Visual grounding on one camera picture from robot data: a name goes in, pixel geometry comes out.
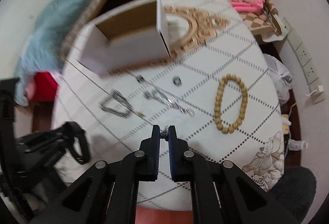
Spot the wooden bead bracelet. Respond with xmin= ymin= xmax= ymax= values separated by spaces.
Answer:
xmin=213 ymin=74 xmax=249 ymax=134

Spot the thin silver chain necklace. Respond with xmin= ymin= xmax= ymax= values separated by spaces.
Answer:
xmin=143 ymin=88 xmax=195 ymax=117

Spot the thick silver chain bracelet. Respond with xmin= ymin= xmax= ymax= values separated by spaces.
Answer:
xmin=99 ymin=89 xmax=134 ymax=119

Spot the white cardboard box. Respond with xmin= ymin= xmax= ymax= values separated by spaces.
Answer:
xmin=79 ymin=0 xmax=172 ymax=76

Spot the small silver charm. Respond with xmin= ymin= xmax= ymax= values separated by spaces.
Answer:
xmin=160 ymin=126 xmax=169 ymax=141

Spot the white patterned tablecloth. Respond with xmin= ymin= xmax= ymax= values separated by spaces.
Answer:
xmin=51 ymin=0 xmax=286 ymax=212

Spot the red cloth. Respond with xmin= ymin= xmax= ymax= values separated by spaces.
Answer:
xmin=25 ymin=72 xmax=58 ymax=103

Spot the yellow box on floor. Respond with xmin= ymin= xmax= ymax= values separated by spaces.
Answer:
xmin=281 ymin=114 xmax=292 ymax=134

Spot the light blue blanket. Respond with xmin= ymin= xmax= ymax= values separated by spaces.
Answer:
xmin=15 ymin=0 xmax=92 ymax=107

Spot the white plastic bottle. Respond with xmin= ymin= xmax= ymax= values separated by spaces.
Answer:
xmin=288 ymin=139 xmax=308 ymax=151

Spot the dark fuzzy stool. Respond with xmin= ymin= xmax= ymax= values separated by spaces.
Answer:
xmin=268 ymin=166 xmax=317 ymax=223

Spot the white plastic bag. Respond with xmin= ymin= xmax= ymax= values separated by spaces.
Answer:
xmin=263 ymin=54 xmax=293 ymax=105

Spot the bed with beige mattress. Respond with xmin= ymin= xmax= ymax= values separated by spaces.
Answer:
xmin=60 ymin=0 xmax=107 ymax=61

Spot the checkered beige cushion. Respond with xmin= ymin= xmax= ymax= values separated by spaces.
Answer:
xmin=227 ymin=0 xmax=282 ymax=36

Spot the white charger plug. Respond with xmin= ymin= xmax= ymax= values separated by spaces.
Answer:
xmin=306 ymin=85 xmax=324 ymax=97

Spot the white wall power strip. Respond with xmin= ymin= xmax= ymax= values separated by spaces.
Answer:
xmin=281 ymin=17 xmax=325 ymax=105

